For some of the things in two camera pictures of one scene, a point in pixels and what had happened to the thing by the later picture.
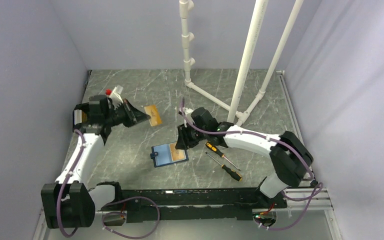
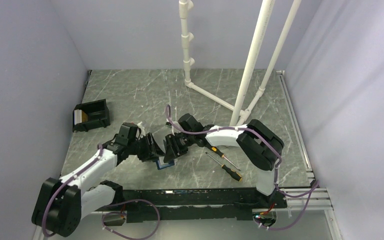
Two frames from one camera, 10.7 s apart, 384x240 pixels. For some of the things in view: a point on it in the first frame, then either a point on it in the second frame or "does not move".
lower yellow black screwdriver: [232, 172] does not move
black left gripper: [134, 117] → [152, 150]
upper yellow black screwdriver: [214, 148] does not move
